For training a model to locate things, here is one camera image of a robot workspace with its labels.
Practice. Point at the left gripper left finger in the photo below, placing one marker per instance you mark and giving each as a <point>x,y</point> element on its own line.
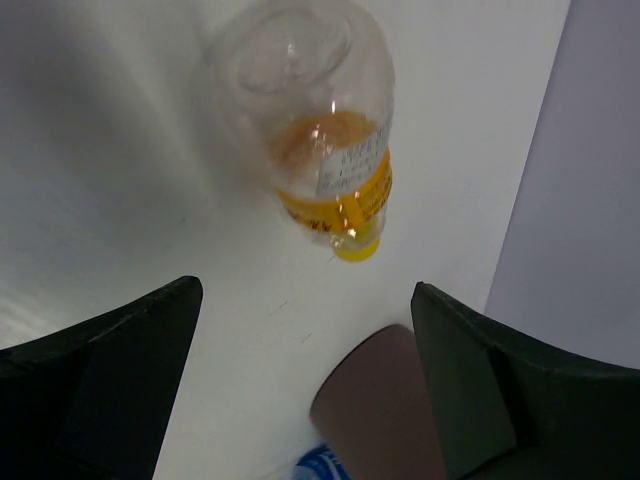
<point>93,401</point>

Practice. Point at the brown plastic bin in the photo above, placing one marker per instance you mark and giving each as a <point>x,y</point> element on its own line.
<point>375,413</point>

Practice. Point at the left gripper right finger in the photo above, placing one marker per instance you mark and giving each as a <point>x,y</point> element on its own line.
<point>508,406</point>

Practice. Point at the yellow cap plastic bottle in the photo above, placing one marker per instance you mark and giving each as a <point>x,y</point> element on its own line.
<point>303,92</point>

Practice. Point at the blue label bottle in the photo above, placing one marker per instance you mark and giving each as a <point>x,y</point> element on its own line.
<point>319,463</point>

